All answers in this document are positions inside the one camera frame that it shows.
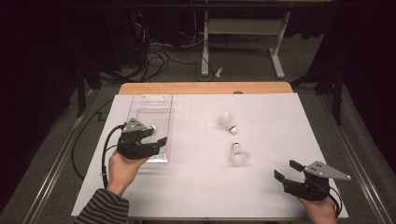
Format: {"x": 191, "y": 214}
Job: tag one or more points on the small white floor object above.
{"x": 219, "y": 72}

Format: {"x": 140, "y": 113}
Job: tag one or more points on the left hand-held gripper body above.
{"x": 135, "y": 146}

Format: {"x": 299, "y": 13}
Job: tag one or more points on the clear plastic tray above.
{"x": 160, "y": 107}

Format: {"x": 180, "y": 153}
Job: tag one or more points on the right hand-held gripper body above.
{"x": 323, "y": 171}

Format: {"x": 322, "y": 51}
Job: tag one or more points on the person's left hand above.
{"x": 123, "y": 171}

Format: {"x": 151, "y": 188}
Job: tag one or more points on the white metal stand frame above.
{"x": 243, "y": 26}

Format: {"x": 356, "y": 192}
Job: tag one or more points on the white table cover board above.
{"x": 249, "y": 189}

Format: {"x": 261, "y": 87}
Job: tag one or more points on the metal floor rail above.
{"x": 358, "y": 174}
{"x": 59, "y": 158}

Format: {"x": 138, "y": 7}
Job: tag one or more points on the person's right hand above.
{"x": 323, "y": 213}

